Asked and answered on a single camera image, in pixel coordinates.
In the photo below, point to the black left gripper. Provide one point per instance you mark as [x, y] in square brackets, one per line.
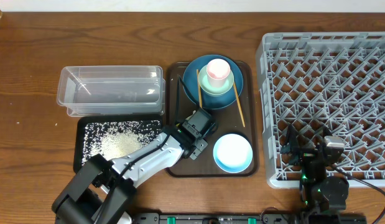
[201, 148]

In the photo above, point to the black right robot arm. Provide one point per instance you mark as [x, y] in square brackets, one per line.
[323, 196]

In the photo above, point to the mint green bowl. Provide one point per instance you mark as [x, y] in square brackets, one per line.
[212, 91]

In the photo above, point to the clear plastic bin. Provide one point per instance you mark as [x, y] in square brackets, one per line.
[112, 89]

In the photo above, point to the light blue bowl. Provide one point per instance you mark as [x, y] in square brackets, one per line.
[232, 153]

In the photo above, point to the wooden chopstick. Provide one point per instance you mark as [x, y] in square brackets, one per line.
[199, 89]
[239, 104]

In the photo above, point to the pink cup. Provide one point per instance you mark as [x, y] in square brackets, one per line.
[218, 71]

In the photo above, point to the grey dishwasher rack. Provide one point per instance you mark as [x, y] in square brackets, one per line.
[317, 80]

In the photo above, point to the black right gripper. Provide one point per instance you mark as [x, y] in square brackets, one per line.
[293, 144]

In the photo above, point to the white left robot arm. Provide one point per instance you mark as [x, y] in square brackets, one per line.
[101, 190]

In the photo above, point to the black rectangular tray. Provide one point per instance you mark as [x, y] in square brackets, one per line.
[99, 119]

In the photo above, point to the dark blue plate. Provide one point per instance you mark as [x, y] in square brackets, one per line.
[211, 102]

